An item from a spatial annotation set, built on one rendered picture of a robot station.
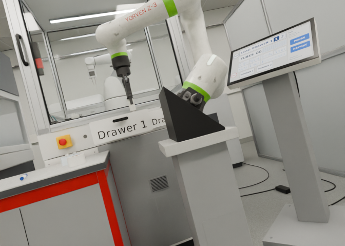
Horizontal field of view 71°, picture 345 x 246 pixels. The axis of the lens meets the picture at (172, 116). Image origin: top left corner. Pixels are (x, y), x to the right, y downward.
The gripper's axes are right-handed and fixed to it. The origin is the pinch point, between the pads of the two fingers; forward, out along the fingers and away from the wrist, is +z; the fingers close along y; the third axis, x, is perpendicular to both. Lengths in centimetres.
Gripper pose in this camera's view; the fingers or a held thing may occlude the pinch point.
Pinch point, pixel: (131, 105)
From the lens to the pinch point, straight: 131.6
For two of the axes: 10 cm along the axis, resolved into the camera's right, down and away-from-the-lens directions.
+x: 9.4, -2.4, 2.3
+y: 2.2, -0.8, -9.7
